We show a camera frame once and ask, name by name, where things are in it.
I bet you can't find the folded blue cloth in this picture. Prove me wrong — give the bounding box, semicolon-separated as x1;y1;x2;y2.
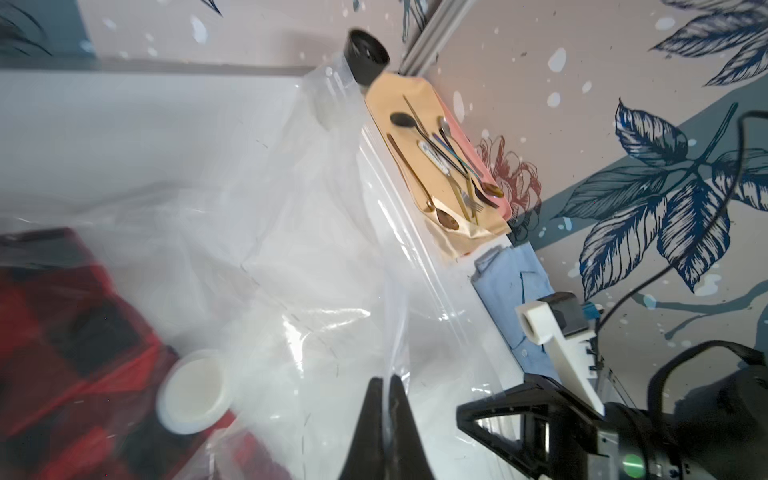
471;243;559;380

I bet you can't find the white handled fork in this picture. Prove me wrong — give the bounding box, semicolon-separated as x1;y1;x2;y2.
417;140;484;220

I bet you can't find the clear plastic vacuum bag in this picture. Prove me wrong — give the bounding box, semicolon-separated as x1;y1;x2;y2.
1;57;516;479

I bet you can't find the iridescent spoon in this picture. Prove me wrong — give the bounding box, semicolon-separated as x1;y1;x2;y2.
438;116;504;198

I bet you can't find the glass shaker black lid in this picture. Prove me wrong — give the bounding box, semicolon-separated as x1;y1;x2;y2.
343;29;390;87

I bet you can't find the red black plaid cloth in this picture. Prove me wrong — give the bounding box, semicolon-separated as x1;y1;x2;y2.
1;228;287;479

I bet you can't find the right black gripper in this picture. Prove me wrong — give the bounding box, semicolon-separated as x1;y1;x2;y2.
456;374;684;479

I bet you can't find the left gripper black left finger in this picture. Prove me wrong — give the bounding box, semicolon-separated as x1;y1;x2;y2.
339;377;386;480

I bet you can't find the beige cloth napkin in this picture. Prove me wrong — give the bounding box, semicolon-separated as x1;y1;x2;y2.
366;73;511;259

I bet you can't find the black ladle spoon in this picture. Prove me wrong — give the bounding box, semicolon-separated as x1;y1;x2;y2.
390;112;467;179

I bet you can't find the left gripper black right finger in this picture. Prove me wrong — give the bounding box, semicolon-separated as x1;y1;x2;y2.
386;375;435;480

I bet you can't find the dark dinner knife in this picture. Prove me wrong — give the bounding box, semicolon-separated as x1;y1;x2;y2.
431;133;498;209

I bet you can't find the gold spoon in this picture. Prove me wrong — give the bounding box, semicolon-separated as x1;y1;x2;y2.
386;133;459;231

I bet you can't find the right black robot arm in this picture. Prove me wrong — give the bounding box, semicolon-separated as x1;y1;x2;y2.
456;340;767;479

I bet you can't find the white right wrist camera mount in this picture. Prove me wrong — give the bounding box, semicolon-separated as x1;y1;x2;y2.
516;292;605;415

